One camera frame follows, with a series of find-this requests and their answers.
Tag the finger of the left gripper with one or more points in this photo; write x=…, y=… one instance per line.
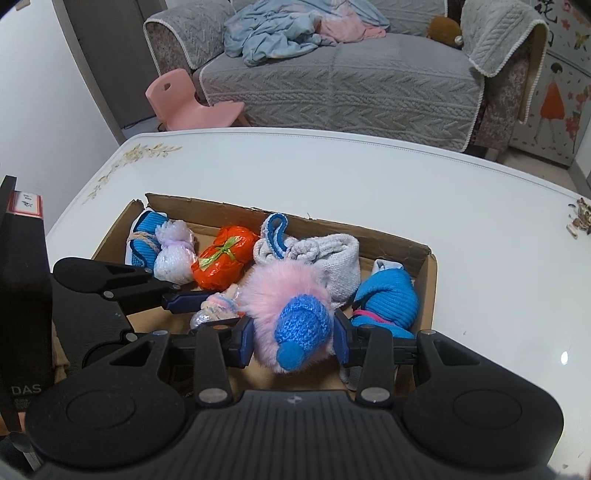
x=181, y=302
x=187, y=342

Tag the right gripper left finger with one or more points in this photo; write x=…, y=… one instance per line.
x=218, y=346

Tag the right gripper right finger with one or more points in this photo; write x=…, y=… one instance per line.
x=367, y=352

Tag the small shiny white bundle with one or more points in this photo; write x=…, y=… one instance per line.
x=218, y=306

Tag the white bubble wrap purple tie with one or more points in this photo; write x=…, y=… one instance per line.
x=173, y=262

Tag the orange bag green tie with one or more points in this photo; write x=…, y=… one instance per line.
x=222, y=263

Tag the blue knit pink band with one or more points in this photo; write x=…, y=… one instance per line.
x=387, y=299

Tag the pink fluffy blue knit hat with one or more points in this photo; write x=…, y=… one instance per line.
x=292, y=315

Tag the blue white sock bundle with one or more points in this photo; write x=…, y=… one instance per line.
x=142, y=246

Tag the white towel blue trim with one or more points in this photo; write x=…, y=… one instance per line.
x=335, y=256

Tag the shallow cardboard box tray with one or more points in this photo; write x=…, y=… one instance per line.
x=206, y=218

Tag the pink plastic child chair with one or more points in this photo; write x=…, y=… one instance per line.
x=173, y=99

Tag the seed shells pile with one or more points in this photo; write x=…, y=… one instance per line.
x=580, y=220

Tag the grey quilted sofa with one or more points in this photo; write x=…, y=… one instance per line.
x=404, y=86

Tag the light blue blanket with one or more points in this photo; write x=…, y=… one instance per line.
x=265, y=31

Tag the pink garment on sofa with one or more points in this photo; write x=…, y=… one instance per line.
x=348, y=28

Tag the brown plush toy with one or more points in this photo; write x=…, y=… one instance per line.
x=446, y=31

